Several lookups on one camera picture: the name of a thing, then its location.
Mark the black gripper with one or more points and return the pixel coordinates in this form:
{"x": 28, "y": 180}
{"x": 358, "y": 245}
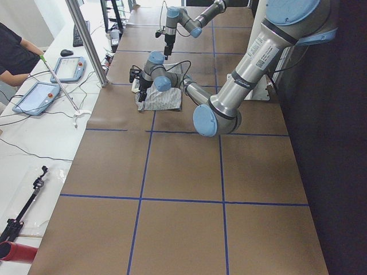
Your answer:
{"x": 168, "y": 41}
{"x": 143, "y": 86}

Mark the navy white striped polo shirt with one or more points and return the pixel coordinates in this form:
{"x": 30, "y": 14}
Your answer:
{"x": 157, "y": 100}

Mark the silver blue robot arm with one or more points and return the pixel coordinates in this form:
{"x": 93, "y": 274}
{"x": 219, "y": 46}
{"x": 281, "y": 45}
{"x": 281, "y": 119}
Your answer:
{"x": 285, "y": 24}
{"x": 179, "y": 15}

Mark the black keyboard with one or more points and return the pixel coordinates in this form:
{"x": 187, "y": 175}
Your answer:
{"x": 77, "y": 39}

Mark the far blue teach pendant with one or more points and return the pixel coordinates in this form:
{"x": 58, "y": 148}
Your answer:
{"x": 70, "y": 69}

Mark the blue teach pendant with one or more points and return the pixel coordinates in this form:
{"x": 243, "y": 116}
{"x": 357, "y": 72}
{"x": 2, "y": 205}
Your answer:
{"x": 70, "y": 69}
{"x": 37, "y": 99}

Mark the black computer mouse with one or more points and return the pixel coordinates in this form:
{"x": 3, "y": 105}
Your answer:
{"x": 65, "y": 53}

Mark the long metal reach stick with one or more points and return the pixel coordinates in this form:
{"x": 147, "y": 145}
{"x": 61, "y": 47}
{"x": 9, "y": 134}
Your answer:
{"x": 78, "y": 111}

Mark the near blue teach pendant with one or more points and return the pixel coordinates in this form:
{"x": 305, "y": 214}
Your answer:
{"x": 37, "y": 99}

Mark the person in black shirt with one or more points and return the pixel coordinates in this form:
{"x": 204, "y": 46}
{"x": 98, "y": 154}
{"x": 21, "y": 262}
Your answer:
{"x": 18, "y": 57}

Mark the black tripod tool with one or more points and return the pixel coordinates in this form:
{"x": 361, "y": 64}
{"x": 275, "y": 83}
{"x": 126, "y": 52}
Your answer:
{"x": 14, "y": 225}

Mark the red cylinder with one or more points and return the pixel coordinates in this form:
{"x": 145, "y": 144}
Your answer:
{"x": 16, "y": 252}

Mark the grey aluminium frame post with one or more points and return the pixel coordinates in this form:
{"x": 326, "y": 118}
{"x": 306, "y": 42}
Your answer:
{"x": 79, "y": 21}

